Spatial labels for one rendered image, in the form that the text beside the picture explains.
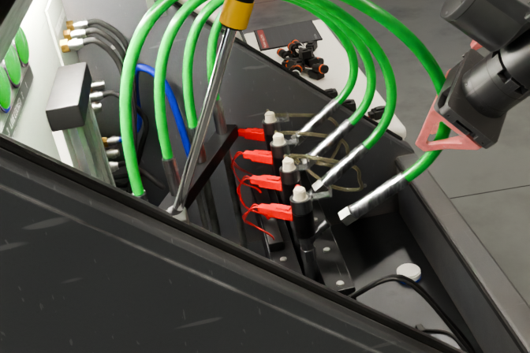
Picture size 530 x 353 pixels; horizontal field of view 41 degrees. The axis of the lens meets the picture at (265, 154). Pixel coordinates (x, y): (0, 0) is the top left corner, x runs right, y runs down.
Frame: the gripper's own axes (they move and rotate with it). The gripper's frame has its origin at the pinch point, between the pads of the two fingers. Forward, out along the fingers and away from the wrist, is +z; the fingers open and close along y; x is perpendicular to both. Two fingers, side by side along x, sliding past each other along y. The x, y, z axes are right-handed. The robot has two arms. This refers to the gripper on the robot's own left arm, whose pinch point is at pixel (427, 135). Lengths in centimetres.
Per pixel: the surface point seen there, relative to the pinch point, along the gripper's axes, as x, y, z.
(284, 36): -17, -76, 73
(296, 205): -4.9, 4.9, 18.9
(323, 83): -5, -52, 53
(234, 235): -3, -10, 58
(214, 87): -22.2, 27.0, -15.7
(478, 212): 85, -128, 129
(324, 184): -1.8, -4.2, 23.2
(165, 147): -22.8, 5.5, 25.5
